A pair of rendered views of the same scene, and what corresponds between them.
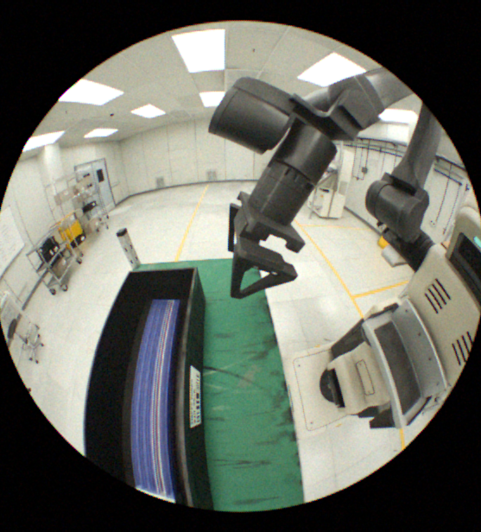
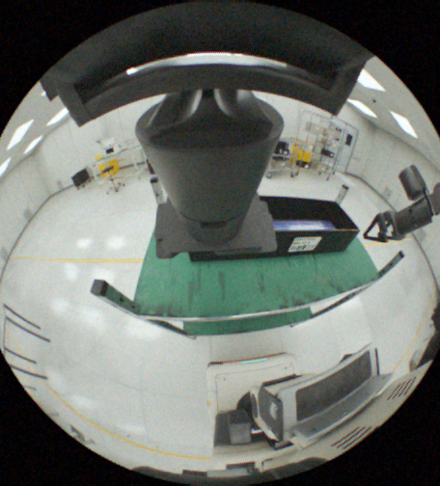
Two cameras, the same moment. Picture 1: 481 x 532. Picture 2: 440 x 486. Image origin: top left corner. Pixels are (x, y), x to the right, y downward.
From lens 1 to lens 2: 31 cm
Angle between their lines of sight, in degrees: 61
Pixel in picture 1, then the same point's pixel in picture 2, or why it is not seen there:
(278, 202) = (400, 217)
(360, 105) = not seen: outside the picture
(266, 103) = (415, 179)
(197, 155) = not seen: hidden behind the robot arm
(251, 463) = (261, 281)
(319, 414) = (231, 387)
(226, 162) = (436, 238)
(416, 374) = (322, 412)
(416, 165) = not seen: outside the picture
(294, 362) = (288, 364)
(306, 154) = (418, 207)
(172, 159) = not seen: hidden behind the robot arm
